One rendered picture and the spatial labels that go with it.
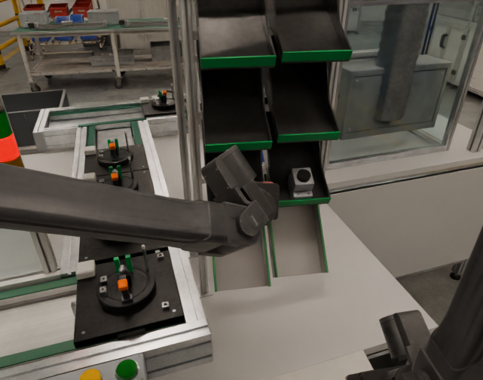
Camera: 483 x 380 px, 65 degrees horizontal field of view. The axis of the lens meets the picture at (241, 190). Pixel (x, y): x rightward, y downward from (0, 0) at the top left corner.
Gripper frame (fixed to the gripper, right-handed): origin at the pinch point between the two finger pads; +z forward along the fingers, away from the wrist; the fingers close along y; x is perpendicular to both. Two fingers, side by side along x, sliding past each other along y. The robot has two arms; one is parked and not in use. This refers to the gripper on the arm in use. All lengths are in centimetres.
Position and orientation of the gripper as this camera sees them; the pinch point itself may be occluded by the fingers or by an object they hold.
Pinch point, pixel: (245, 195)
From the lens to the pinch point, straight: 76.8
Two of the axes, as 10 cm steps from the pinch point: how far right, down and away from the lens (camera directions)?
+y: -10.0, -0.3, -0.9
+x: -0.4, 10.0, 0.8
